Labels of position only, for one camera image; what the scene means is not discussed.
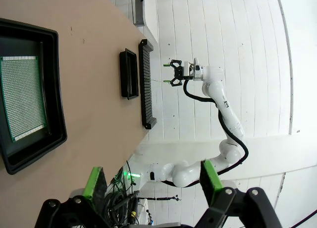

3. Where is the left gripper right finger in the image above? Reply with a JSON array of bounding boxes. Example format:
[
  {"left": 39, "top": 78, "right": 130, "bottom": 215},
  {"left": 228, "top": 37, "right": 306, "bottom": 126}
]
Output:
[{"left": 195, "top": 160, "right": 283, "bottom": 228}]

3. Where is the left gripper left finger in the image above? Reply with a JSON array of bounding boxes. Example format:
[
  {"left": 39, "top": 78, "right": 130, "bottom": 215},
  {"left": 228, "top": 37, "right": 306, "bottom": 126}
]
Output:
[{"left": 34, "top": 166, "right": 109, "bottom": 228}]

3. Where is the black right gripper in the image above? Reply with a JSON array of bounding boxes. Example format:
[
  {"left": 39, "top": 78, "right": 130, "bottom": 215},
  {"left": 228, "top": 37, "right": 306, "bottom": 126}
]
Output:
[{"left": 163, "top": 59, "right": 185, "bottom": 87}]

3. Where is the green perforated circuit board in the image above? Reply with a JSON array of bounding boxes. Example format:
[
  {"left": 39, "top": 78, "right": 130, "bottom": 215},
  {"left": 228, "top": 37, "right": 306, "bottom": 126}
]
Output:
[{"left": 0, "top": 56, "right": 48, "bottom": 142}]

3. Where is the black plastic ESD tray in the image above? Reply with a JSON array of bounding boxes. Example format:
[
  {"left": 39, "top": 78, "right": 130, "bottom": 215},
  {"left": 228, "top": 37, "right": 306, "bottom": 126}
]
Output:
[
  {"left": 119, "top": 48, "right": 139, "bottom": 101},
  {"left": 0, "top": 17, "right": 68, "bottom": 175}
]

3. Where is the black slotted board rack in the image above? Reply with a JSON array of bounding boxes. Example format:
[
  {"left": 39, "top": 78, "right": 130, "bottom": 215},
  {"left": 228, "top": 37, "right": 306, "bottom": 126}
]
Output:
[{"left": 138, "top": 39, "right": 157, "bottom": 129}]

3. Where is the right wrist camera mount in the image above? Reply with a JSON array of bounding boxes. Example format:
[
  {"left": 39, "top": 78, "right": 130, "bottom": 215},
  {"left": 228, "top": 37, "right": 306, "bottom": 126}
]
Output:
[{"left": 182, "top": 57, "right": 203, "bottom": 80}]

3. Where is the black cable bundle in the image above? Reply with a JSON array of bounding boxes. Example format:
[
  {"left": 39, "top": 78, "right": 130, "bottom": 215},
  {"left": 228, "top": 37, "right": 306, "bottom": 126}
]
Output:
[{"left": 103, "top": 161, "right": 154, "bottom": 228}]

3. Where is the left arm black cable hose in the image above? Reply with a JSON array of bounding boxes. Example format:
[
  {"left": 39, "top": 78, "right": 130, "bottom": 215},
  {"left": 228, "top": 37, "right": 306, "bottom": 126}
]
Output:
[{"left": 288, "top": 207, "right": 317, "bottom": 228}]

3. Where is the grey metal frame rail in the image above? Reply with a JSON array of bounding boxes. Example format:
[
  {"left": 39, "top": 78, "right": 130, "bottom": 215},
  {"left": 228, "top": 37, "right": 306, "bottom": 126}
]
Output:
[{"left": 131, "top": 0, "right": 147, "bottom": 27}]

